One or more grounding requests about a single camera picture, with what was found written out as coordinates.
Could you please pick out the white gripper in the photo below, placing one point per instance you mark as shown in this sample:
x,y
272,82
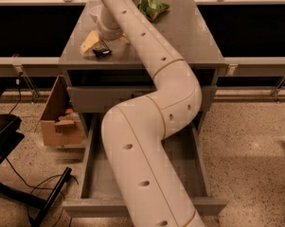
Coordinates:
x,y
110,32

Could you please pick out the open grey middle drawer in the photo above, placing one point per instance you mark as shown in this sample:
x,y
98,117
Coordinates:
x,y
99,196

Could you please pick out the black rxbar chocolate bar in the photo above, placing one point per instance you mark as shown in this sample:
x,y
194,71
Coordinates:
x,y
102,52

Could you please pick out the grey drawer cabinet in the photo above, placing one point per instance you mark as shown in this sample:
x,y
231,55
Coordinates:
x,y
182,25

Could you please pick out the black chair base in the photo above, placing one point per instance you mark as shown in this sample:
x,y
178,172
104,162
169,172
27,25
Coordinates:
x,y
32,166

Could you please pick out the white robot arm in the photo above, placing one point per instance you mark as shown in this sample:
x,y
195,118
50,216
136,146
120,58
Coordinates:
x,y
133,131

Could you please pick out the white ceramic bowl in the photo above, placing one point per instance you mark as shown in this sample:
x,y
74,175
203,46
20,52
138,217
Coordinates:
x,y
95,12

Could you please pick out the cardboard box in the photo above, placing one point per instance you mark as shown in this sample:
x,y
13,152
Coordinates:
x,y
60,124

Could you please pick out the closed grey upper drawer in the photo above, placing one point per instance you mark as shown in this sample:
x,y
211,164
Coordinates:
x,y
99,99

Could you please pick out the green chip bag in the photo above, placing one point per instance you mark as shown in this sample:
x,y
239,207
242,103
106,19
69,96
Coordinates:
x,y
151,9

